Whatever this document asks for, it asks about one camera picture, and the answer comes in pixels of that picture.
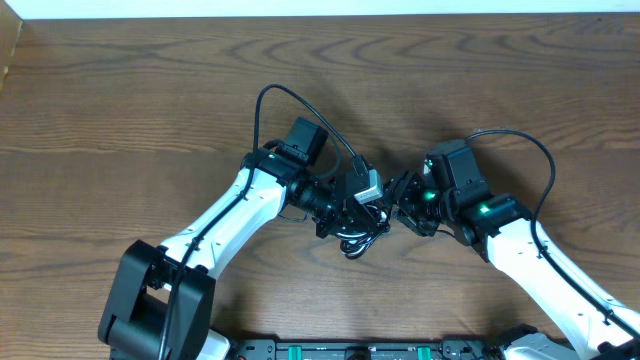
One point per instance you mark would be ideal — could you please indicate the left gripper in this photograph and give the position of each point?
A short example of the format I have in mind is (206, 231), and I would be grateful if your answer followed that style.
(340, 214)

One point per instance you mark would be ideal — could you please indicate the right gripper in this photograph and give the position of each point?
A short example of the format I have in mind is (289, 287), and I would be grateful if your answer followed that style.
(400, 190)

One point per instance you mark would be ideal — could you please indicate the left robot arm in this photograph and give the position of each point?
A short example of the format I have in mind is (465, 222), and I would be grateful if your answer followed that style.
(160, 303)

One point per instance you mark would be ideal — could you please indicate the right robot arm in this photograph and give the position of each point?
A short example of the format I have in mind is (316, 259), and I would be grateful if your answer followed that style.
(452, 191)

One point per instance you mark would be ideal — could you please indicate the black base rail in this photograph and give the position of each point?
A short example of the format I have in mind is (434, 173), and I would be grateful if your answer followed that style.
(266, 349)

